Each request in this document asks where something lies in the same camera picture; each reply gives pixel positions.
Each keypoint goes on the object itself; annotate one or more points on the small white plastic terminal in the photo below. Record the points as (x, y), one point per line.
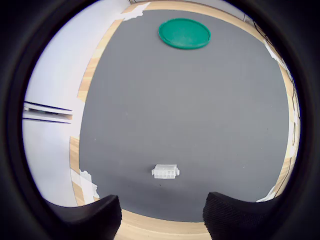
(165, 171)

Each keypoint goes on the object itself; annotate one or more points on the round green lid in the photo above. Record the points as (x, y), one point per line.
(184, 33)

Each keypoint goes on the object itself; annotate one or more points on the white tape piece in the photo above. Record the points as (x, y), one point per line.
(86, 186)
(133, 12)
(268, 196)
(273, 53)

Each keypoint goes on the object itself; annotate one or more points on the white partition panel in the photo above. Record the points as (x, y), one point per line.
(62, 62)
(45, 155)

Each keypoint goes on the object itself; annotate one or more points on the dark grey mat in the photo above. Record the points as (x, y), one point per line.
(187, 112)

